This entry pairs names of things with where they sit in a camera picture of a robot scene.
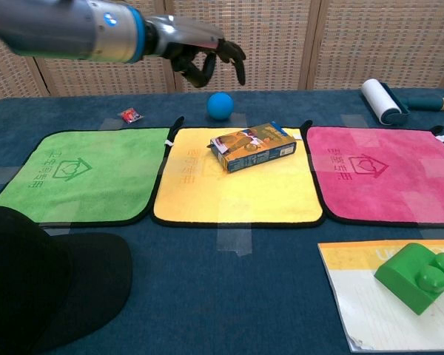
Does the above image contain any green cloth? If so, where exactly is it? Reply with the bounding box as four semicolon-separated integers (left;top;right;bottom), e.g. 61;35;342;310
0;116;185;227

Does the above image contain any black baseball cap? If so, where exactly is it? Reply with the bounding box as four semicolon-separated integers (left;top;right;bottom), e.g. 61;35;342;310
0;206;133;355

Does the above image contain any small red candy wrapper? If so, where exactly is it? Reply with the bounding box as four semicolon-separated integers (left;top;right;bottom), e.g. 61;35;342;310
118;108;144;124

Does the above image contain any white yellow notebook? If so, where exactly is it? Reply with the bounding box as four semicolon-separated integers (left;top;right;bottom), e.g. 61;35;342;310
317;238;444;354

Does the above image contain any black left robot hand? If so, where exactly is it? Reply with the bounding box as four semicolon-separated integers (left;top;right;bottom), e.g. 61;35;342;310
143;14;247;89

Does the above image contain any yellow cloth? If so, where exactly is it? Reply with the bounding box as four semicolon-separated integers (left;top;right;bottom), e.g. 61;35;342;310
149;118;326;228

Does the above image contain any blue ball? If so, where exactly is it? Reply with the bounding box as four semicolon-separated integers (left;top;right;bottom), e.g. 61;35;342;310
206;92;235;121

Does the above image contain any small snack box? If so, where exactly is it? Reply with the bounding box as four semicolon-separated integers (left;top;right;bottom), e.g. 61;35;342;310
206;122;297;175

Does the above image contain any pink cloth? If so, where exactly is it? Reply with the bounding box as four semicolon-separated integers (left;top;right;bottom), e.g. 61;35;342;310
300;119;444;226

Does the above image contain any white lint roller teal handle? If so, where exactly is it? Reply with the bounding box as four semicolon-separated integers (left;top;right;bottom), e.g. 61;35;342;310
360;78;444;127

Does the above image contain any green toy building block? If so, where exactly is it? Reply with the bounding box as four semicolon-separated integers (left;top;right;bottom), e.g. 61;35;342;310
374;243;444;316

